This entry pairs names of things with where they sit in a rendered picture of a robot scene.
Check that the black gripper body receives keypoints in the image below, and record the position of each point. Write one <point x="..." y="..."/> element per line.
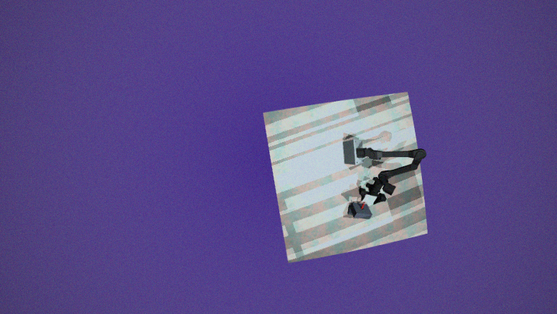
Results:
<point x="373" y="192"/>

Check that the grey sloped panel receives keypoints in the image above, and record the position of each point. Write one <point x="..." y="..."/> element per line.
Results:
<point x="358" y="212"/>

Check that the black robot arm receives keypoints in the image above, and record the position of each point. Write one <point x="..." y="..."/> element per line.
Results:
<point x="383" y="176"/>

